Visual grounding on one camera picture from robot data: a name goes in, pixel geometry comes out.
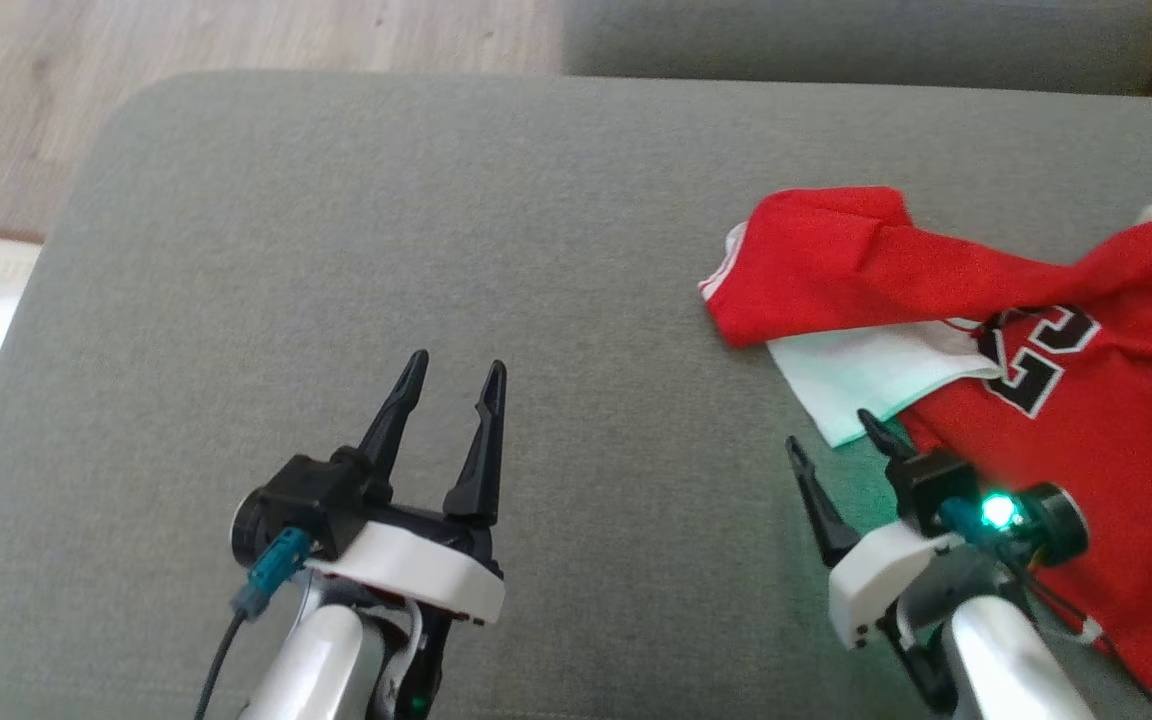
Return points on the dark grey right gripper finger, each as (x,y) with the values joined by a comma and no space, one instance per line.
(881,445)
(824,520)

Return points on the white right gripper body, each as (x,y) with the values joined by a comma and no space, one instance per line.
(871,590)

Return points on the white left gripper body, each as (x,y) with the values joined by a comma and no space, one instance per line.
(416,570)

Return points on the grey fabric sofa cushion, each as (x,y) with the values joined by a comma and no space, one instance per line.
(836,45)

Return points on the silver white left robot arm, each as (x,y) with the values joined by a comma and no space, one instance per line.
(321,660)

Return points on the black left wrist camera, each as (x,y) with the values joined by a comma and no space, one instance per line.
(306,495)

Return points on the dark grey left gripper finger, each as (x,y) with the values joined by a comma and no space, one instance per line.
(484,460)
(398,410)

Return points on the red jersey with white trim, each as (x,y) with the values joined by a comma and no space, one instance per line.
(1086,450)

